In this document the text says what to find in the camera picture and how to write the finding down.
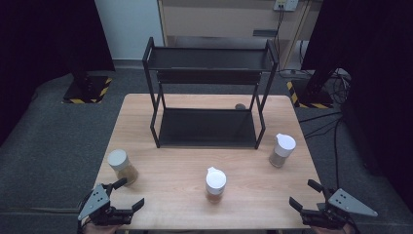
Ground left hand-held gripper cable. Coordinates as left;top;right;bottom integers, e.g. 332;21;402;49
76;191;95;234

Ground orange spice jar white lid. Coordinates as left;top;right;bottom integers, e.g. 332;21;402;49
205;166;228;205

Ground grey spice jar white lid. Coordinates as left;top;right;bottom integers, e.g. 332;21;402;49
268;133;297;169

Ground person's left hand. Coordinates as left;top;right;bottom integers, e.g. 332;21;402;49
82;222;123;234

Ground black cable from socket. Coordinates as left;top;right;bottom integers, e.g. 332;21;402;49
274;8;285;67

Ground dark curtain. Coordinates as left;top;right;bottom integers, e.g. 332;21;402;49
0;0;116;147
301;0;413;213

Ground black metal two-tier rack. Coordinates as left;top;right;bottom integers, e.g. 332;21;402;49
141;36;280;150

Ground black stand with striped base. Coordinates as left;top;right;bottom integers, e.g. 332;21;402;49
285;66;335;110
61;58;113;105

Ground beige wooden cabinet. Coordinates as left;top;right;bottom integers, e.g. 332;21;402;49
157;0;322;71

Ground brown spice jar grey lid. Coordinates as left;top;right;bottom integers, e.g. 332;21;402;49
106;148;139;187

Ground black floor cables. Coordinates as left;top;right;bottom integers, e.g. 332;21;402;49
297;111;345;190

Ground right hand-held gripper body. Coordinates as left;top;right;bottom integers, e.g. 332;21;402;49
300;187;379;230

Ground white wall socket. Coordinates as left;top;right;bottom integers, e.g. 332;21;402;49
273;0;299;13

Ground tangle of black cables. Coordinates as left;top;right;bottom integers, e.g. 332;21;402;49
327;69;353;105

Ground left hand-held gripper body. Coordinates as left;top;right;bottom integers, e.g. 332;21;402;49
77;183;134;227

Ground person's right hand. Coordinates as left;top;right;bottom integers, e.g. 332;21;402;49
311;223;357;234

